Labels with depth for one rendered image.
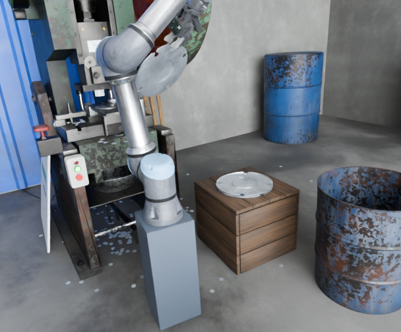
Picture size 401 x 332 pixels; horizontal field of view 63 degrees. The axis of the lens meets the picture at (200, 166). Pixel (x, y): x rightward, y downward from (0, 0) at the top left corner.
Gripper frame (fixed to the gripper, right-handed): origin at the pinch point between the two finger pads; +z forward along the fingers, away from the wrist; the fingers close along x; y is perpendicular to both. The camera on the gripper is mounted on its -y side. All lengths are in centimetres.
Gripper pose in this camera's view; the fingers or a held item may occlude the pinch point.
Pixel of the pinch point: (171, 47)
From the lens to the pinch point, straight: 149.3
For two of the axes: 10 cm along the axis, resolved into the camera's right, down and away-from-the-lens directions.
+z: -5.6, 5.7, 6.0
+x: 6.5, 7.5, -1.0
